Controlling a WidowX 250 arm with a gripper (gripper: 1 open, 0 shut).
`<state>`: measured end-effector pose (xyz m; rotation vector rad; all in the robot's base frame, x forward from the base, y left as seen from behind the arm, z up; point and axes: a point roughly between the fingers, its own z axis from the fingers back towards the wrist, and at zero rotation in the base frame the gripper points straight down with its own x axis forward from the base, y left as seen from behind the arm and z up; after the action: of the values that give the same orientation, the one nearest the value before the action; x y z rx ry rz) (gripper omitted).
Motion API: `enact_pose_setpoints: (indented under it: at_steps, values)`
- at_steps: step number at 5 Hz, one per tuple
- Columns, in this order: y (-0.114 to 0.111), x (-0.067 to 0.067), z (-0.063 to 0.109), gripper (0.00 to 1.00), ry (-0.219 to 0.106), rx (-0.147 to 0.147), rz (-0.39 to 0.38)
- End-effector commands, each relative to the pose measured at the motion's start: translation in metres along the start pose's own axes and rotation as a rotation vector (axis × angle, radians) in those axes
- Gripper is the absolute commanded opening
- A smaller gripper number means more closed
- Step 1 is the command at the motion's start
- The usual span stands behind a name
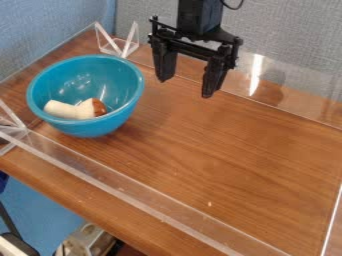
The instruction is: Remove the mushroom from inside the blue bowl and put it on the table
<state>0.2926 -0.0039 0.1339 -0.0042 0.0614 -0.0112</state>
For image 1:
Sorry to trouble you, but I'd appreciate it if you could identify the clear acrylic front barrier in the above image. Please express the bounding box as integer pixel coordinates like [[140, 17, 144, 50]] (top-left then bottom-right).
[[0, 127, 291, 256]]

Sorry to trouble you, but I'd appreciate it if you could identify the clear acrylic left bracket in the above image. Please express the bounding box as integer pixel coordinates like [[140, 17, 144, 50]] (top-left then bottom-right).
[[0, 99, 27, 157]]

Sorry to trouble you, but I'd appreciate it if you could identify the grey metal bracket below table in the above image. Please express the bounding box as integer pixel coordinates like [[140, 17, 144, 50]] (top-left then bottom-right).
[[53, 222, 116, 256]]

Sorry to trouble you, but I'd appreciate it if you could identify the clear acrylic corner bracket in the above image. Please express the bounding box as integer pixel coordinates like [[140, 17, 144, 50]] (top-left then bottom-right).
[[93, 22, 140, 59]]

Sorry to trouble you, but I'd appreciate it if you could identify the blue bowl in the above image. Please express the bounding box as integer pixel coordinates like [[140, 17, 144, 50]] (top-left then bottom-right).
[[25, 54, 144, 138]]

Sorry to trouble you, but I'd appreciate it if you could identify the black chair part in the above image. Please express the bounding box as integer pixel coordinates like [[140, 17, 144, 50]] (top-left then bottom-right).
[[0, 202, 39, 256]]

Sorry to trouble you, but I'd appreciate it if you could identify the toy mushroom brown cap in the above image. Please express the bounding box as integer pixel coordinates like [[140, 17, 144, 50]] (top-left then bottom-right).
[[43, 98, 106, 120]]

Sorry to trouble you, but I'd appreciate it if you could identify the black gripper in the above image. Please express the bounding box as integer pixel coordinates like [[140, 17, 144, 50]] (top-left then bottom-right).
[[148, 0, 244, 98]]

